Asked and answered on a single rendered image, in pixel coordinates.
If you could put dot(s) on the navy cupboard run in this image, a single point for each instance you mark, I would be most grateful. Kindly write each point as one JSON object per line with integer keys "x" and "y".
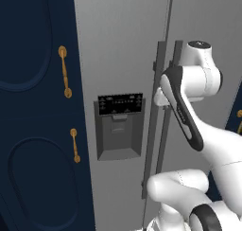
{"x": 233, "y": 115}

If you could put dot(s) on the plain grey fridge door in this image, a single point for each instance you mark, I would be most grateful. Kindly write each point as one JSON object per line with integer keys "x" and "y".
{"x": 208, "y": 17}

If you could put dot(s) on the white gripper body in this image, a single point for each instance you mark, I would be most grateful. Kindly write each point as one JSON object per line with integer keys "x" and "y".
{"x": 159, "y": 97}

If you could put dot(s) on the grey fridge door with dispenser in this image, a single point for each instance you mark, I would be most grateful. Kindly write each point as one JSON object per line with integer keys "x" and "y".
{"x": 119, "y": 51}

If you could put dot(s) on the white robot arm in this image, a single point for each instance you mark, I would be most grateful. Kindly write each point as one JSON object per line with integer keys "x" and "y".
{"x": 220, "y": 146}

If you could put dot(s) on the navy cupboard door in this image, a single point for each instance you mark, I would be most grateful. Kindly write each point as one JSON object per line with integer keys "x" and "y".
{"x": 31, "y": 45}
{"x": 41, "y": 178}

